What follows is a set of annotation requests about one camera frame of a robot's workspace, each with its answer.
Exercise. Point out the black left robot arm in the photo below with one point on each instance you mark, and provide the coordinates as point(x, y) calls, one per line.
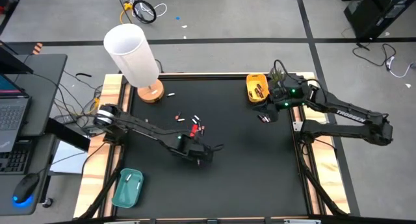
point(146, 130)

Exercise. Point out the black computer tower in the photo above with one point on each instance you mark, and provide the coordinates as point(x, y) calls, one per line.
point(373, 9)

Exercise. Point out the potted succulent plant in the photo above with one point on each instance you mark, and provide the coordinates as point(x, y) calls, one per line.
point(276, 77)

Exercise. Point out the yellow plastic bin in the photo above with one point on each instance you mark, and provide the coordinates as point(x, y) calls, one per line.
point(253, 79)

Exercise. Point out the black monitor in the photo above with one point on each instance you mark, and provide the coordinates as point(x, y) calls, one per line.
point(9, 63)

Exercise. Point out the black keyboard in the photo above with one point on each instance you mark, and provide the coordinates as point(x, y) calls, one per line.
point(13, 160)

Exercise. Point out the orange black striped tape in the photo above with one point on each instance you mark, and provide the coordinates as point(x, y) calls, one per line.
point(37, 48)

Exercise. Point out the black side desk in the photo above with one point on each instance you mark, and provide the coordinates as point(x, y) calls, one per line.
point(45, 87)

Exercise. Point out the white shade wooden base lamp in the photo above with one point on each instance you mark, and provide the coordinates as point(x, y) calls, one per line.
point(130, 55)

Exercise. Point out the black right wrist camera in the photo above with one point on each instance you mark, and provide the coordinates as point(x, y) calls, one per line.
point(273, 116)

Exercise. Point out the black computer mouse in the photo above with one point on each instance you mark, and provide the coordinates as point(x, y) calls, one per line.
point(24, 186)

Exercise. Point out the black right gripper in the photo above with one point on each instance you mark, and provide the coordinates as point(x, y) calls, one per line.
point(274, 104)

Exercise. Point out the teal plastic bin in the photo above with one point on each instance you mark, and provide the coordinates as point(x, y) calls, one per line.
point(125, 194)

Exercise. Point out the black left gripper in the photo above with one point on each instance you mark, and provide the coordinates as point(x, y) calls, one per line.
point(200, 152)

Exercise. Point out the black desk caster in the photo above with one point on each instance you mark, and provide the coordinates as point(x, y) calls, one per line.
point(47, 203)

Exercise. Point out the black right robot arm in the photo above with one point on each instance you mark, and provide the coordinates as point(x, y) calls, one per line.
point(341, 112)

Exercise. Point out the light wooden table board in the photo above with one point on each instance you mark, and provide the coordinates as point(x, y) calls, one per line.
point(89, 188)
point(328, 172)

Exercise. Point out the black diagonal frame strut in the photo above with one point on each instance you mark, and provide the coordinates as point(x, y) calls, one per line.
point(100, 191)
point(317, 185)

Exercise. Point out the grey laptop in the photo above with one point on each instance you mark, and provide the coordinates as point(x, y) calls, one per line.
point(13, 117)

